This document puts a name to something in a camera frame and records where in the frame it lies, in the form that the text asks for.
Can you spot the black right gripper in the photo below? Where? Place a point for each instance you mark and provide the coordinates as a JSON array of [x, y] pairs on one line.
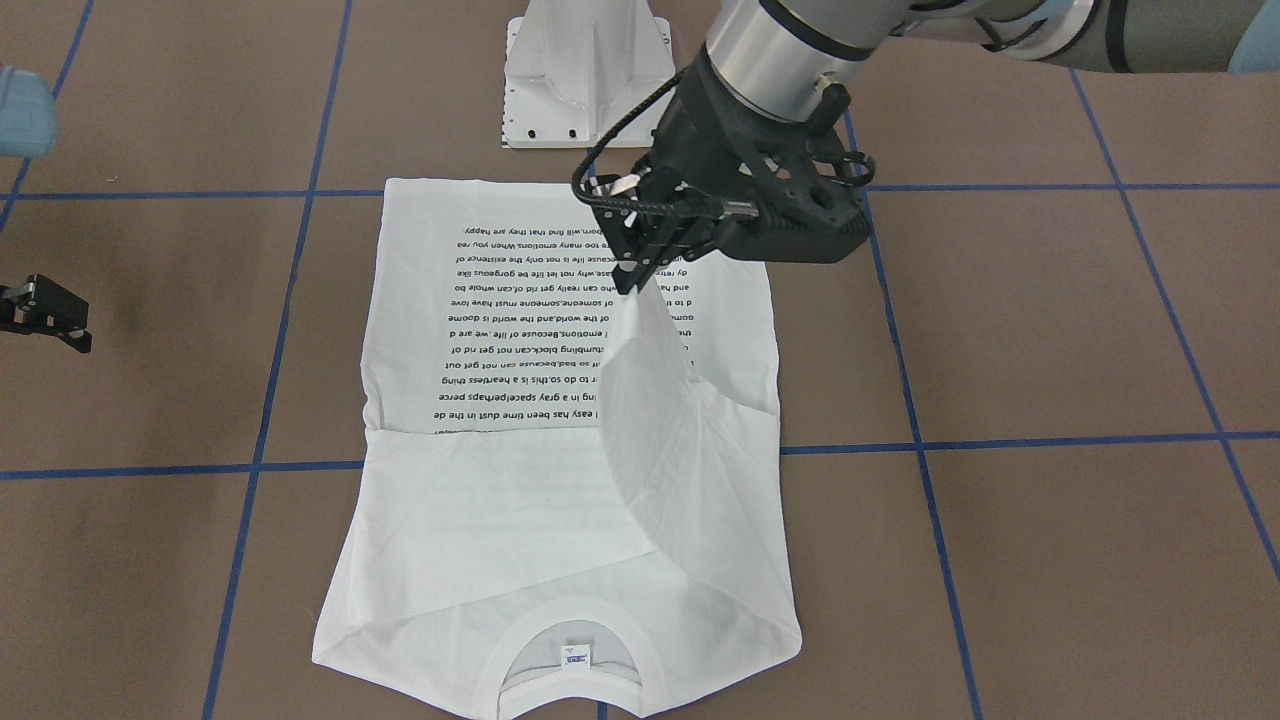
[[40, 303]]

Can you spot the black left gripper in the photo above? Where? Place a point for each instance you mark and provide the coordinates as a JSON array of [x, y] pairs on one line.
[[697, 127]]

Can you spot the white long-sleeve printed t-shirt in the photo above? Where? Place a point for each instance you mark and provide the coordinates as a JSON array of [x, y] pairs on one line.
[[567, 492]]

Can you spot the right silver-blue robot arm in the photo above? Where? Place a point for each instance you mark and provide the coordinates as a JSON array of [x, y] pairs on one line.
[[29, 126]]

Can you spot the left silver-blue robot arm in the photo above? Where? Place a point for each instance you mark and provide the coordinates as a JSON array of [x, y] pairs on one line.
[[779, 55]]

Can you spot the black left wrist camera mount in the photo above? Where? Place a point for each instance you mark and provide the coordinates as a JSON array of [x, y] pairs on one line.
[[801, 204]]

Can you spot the white central pedestal column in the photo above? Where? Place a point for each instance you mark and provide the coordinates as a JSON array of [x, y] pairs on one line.
[[574, 68]]

